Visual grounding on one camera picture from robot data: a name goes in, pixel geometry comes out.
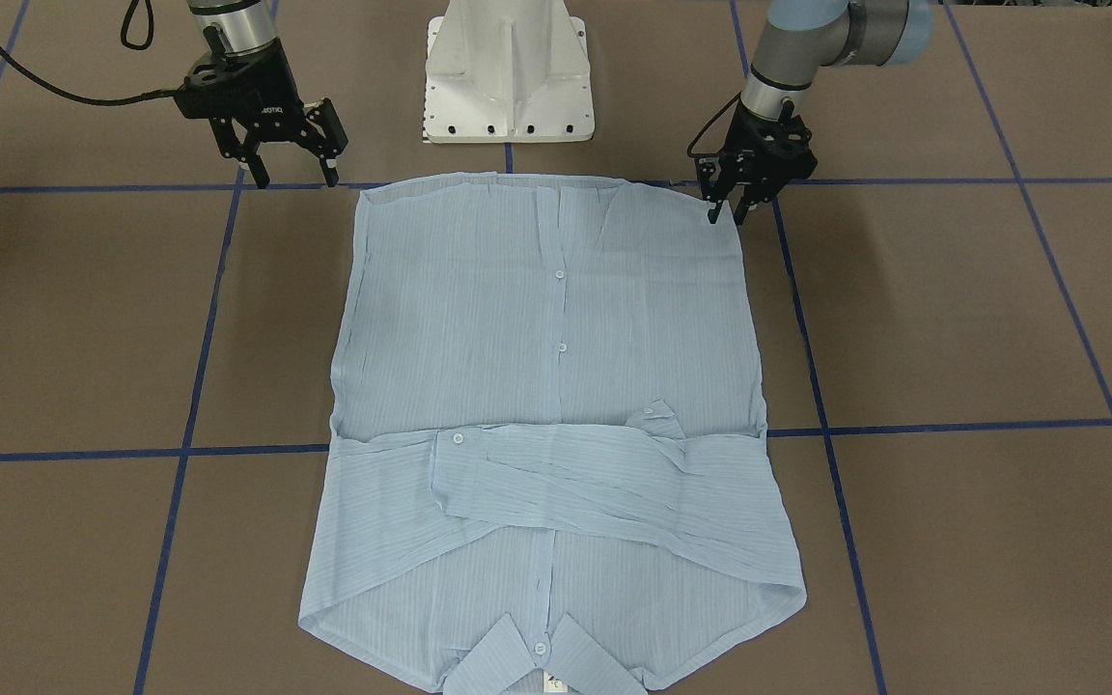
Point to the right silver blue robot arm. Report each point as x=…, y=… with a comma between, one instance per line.
x=236, y=27

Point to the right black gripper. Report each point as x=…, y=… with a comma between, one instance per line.
x=278, y=99

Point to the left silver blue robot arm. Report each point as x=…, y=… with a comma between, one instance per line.
x=799, y=38

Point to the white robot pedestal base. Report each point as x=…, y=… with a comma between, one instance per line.
x=508, y=72

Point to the light blue striped shirt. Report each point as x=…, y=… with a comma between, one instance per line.
x=548, y=448

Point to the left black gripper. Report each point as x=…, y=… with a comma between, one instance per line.
x=745, y=157

